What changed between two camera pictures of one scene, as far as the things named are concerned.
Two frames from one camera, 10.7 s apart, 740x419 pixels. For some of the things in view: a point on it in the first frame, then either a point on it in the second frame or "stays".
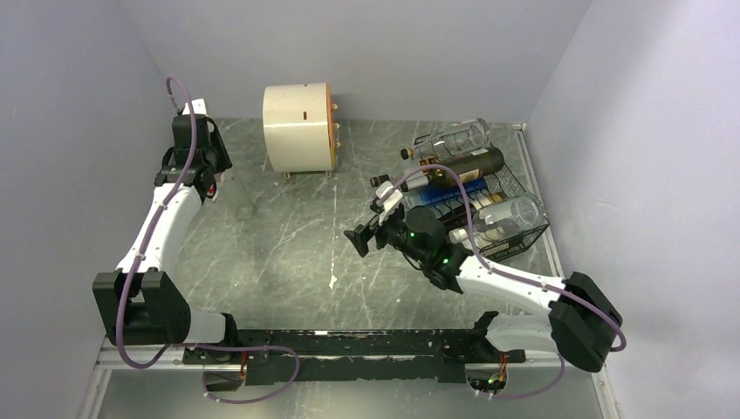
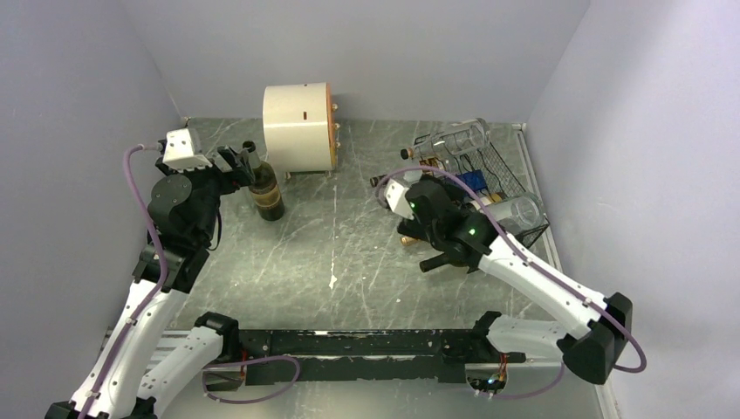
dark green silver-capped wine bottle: x=467 y=168 to x=265 y=189
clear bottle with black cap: x=376 y=181 stays
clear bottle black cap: x=460 y=137 stays
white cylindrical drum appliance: x=300 y=127 stays
